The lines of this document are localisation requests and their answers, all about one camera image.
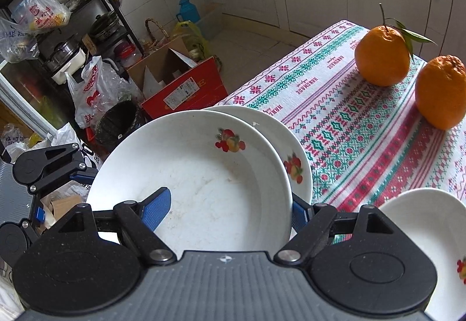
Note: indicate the patterned red green tablecloth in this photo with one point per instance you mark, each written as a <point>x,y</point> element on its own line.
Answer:
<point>364,131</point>

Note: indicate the white cooker with glass lid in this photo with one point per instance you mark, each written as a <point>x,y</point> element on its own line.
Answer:
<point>67,59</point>

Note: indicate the white plastic bag red print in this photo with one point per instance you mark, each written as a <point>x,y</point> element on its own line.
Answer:
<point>93,88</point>

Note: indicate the bumpy orange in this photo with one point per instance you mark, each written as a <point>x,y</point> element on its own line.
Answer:
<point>442,91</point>

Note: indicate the white fruit-print bowl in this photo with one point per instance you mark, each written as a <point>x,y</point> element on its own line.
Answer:
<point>426,230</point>

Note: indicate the orange with stem and leaves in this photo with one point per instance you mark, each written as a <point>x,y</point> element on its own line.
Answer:
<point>382,55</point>

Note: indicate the plastic bag with yellow print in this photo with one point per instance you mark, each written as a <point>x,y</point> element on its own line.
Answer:
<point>40,11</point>

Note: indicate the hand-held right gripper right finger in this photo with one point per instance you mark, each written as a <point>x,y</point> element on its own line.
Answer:
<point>298,216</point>

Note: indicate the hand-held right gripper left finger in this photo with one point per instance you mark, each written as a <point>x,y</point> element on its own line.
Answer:
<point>157,209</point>

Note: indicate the dark pot with lid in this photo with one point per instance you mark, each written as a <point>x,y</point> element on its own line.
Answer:
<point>103,26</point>

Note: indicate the large white fruit-print plate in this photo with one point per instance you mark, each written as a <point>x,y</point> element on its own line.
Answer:
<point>204,175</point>
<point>271,130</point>

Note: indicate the blue thermos jug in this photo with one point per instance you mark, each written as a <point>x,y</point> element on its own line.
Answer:
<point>188,11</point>

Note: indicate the clear crumpled plastic bag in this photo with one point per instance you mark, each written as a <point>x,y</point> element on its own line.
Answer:
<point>16,42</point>

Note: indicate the red-lidded plastic container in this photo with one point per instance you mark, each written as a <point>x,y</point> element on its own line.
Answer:
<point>127,51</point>

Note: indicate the dark woven basket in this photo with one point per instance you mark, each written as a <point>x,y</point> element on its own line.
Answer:
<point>116,122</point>

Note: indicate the open red cardboard box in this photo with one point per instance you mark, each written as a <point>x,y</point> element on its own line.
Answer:
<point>193,88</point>

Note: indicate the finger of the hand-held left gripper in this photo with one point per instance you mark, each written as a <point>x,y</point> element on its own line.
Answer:
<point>85,176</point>
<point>39,214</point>

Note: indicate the black metal shelf rack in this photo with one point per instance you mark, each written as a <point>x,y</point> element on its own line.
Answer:
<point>123,20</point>

